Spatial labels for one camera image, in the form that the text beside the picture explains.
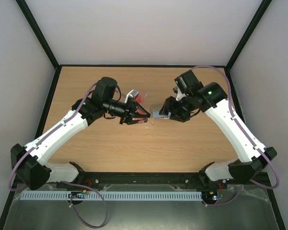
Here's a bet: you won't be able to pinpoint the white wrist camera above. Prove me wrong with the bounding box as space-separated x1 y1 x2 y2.
125 89 140 103
173 86 186 102

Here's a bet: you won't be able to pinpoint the light blue slotted cable duct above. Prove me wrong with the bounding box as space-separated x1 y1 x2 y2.
20 191 202 201

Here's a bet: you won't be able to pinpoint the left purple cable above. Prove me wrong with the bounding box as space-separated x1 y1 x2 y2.
9 82 128 227

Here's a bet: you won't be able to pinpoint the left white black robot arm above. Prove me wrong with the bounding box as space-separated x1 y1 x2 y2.
9 77 151 190

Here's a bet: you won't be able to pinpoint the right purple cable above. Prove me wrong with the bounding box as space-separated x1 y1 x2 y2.
191 66 280 207

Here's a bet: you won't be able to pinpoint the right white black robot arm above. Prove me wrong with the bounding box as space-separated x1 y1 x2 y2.
159 70 277 188

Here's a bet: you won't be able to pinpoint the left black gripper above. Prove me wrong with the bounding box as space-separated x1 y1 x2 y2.
103 97 150 125

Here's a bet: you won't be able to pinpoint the right circuit board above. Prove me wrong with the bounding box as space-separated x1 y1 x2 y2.
202 189 224 201

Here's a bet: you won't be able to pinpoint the circuit board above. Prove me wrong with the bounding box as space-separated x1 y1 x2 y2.
67 190 89 199
202 189 224 201

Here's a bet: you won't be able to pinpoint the purple cable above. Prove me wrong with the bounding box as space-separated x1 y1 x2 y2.
191 66 280 207
9 82 128 227

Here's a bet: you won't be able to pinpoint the left circuit board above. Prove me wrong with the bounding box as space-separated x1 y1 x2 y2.
67 190 89 199

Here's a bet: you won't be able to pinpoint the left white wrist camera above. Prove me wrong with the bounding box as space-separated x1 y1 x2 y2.
125 89 140 103

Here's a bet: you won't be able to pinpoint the patterned sunglasses case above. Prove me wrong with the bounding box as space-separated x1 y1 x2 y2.
150 103 171 121

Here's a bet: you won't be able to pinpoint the black aluminium frame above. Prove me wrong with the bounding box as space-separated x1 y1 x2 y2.
0 0 287 230

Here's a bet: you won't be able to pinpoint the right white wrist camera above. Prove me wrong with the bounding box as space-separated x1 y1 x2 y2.
173 86 186 102

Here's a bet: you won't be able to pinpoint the red thin frame sunglasses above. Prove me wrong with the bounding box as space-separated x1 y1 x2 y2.
134 93 154 125

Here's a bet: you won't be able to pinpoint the blue cleaning cloth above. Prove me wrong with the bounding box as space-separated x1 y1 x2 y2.
152 111 170 120

